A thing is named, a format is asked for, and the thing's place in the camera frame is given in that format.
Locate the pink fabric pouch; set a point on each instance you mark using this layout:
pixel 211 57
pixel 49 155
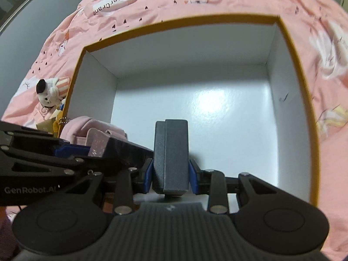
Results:
pixel 79 130

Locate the purple photo card box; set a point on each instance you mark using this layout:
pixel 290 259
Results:
pixel 122 152

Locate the brown blue plush toy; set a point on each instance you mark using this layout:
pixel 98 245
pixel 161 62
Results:
pixel 59 108

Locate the pink patterned bedsheet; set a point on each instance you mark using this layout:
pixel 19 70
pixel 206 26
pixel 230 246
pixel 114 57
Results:
pixel 316 28

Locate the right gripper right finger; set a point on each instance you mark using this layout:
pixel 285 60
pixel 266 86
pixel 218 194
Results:
pixel 194 176

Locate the white black plush keychain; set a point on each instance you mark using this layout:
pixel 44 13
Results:
pixel 52 91

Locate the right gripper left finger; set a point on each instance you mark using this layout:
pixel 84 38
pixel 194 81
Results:
pixel 147 175

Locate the dark grey small box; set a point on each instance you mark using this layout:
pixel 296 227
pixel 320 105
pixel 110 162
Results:
pixel 171 158

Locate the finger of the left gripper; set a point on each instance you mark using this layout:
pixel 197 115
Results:
pixel 68 150

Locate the orange cardboard box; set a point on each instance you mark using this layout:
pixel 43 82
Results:
pixel 236 79

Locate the gold cardboard box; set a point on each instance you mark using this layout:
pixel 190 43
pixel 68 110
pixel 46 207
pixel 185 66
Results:
pixel 49 126

